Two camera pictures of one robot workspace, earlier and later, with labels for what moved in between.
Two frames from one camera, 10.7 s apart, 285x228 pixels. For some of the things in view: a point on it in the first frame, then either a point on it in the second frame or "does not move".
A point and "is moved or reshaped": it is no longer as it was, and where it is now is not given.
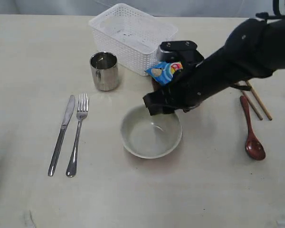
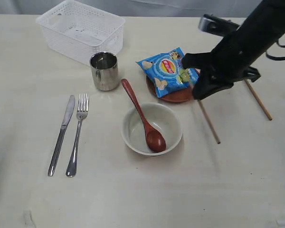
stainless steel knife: [69, 114] does not move
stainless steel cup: [104, 66] does not move
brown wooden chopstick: [266, 112] does not move
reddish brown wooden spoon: [254, 148] to [155, 140]
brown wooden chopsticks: [252, 105] to [209, 121]
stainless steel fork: [81, 115] does not move
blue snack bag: [164, 71] is moved or reshaped
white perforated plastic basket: [134, 35] to [75, 30]
